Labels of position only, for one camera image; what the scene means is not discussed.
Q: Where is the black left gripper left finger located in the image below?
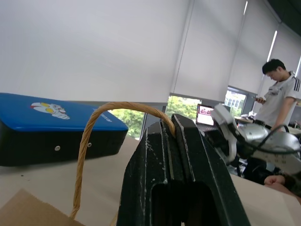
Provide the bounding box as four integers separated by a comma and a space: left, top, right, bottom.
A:
117, 121, 182, 226

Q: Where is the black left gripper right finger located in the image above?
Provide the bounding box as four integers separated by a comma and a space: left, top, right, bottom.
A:
171, 113, 251, 226

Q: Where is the brown paper bag with twine handle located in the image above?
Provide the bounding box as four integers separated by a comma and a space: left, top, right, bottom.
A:
0, 101, 176, 226

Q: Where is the laptop screen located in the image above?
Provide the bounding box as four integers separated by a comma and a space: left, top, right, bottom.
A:
195, 103, 216, 127

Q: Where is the person in white shirt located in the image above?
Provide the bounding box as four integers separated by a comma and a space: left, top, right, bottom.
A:
252, 58, 301, 132

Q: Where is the white roller blind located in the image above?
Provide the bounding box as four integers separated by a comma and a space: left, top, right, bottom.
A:
169, 0, 248, 105
227, 9, 280, 95
0, 0, 195, 104

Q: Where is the blue box with cartoon print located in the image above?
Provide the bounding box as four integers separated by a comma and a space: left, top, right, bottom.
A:
0, 92, 129, 167

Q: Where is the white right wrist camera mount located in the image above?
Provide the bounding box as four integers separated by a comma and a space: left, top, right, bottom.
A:
210, 103, 241, 163

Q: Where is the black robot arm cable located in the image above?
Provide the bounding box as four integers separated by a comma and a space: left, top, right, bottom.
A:
243, 124, 301, 156

